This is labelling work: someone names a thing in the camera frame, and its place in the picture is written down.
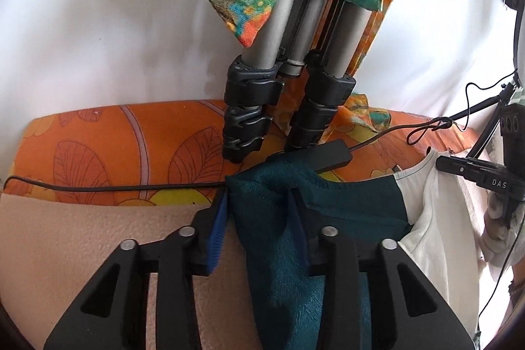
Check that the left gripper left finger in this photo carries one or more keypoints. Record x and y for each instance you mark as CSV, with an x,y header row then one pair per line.
x,y
110,312

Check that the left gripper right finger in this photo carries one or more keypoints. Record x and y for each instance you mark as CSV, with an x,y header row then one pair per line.
x,y
375,296

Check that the teal and white shirt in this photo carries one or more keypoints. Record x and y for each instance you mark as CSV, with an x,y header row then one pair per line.
x,y
424,210

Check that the right gloved hand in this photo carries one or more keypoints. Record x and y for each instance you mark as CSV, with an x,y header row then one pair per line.
x,y
497,238

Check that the beige fleece blanket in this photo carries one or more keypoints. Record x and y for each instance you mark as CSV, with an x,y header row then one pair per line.
x,y
49,250

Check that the orange floral bedsheet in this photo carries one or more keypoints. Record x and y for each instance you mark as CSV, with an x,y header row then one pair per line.
x,y
169,152

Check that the folded grey tripod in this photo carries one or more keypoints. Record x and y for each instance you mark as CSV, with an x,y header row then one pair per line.
x,y
313,37

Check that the ring light with tripod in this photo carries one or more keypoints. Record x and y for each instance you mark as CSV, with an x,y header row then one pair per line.
x,y
504,97

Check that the black inline cable switch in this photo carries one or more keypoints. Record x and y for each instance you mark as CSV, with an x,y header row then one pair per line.
x,y
321,158

